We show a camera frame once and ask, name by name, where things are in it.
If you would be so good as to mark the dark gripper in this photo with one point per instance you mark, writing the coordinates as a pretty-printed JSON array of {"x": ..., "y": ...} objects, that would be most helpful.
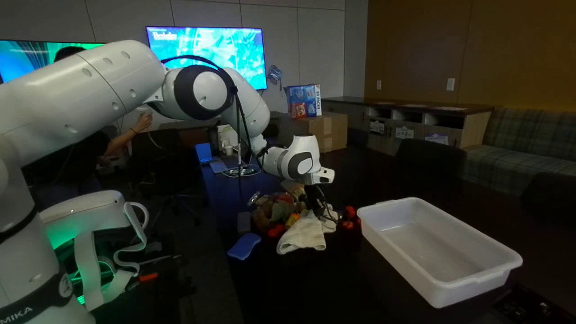
[{"x": 314, "y": 195}]

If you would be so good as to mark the white cloth towel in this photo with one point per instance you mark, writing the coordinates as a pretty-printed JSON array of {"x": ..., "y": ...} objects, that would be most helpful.
[{"x": 303, "y": 234}]

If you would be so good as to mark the brown plush toy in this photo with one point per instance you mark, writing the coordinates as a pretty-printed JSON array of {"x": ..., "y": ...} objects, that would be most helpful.
[{"x": 273, "y": 209}]

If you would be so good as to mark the red round toy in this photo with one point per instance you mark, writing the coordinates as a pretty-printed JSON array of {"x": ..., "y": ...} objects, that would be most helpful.
[{"x": 276, "y": 231}]

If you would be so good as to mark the blue sponge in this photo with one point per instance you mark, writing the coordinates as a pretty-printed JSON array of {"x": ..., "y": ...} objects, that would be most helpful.
[{"x": 244, "y": 245}]

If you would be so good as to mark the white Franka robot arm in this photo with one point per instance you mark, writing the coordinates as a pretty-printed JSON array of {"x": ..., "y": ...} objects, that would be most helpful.
[{"x": 66, "y": 101}]

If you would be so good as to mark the brown cardboard box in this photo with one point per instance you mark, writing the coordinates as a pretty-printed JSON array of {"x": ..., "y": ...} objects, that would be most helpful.
[{"x": 330, "y": 132}]

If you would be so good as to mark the blue draped table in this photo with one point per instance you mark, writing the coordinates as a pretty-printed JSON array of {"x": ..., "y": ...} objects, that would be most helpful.
[{"x": 219, "y": 191}]

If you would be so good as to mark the blue printed package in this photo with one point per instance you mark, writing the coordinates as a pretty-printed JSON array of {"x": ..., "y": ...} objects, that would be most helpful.
[{"x": 305, "y": 99}]

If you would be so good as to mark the white crumpled bag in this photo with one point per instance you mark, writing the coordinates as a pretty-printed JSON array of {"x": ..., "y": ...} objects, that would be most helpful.
[{"x": 228, "y": 141}]

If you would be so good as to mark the dark upholstered chair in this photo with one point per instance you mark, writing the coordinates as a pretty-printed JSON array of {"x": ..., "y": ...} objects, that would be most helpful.
[
  {"x": 433, "y": 164},
  {"x": 552, "y": 191}
]

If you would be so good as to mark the clear plastic bin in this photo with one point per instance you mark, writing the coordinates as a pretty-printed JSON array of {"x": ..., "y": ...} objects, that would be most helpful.
[{"x": 438, "y": 252}]

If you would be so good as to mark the small blue box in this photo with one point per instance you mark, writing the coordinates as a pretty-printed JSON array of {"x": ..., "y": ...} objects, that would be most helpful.
[{"x": 204, "y": 155}]

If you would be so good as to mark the wooden open shelf cabinet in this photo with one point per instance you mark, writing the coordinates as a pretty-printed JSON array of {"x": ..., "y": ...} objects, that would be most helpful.
[{"x": 474, "y": 128}]

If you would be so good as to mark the green plaid sofa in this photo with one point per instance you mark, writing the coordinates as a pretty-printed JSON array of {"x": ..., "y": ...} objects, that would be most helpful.
[{"x": 523, "y": 150}]

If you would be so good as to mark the white VR headset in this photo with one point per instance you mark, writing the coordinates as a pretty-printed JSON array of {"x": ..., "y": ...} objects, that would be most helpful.
[{"x": 91, "y": 209}]

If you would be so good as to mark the white wall outlet plate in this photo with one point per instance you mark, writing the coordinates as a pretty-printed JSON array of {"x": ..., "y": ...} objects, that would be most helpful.
[
  {"x": 379, "y": 85},
  {"x": 451, "y": 85}
]

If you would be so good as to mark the wall monitor blue picture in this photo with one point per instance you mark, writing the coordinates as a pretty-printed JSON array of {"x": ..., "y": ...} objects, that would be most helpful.
[{"x": 204, "y": 47}]

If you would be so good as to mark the wall monitor green picture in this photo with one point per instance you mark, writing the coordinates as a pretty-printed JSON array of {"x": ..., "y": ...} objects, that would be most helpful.
[{"x": 30, "y": 56}]

